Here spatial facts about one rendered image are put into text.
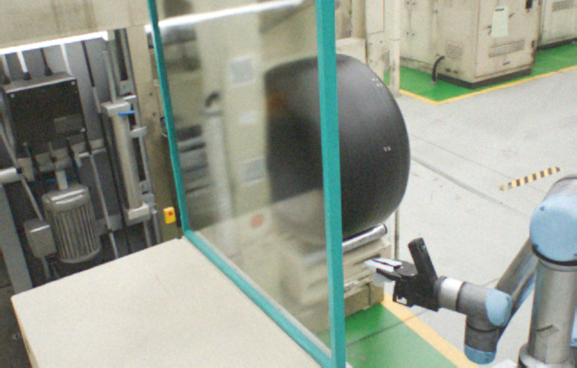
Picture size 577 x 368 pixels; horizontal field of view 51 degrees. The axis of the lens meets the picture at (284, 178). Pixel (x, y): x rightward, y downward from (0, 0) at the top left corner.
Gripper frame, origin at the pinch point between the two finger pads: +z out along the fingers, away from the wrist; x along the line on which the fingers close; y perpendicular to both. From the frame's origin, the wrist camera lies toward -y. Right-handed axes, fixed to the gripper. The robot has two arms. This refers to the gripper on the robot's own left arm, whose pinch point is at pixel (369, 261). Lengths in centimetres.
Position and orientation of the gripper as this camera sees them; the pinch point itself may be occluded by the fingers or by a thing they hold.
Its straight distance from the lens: 159.0
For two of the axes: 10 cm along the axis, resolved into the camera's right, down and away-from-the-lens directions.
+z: -8.1, -1.9, 5.5
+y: -0.1, 9.5, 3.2
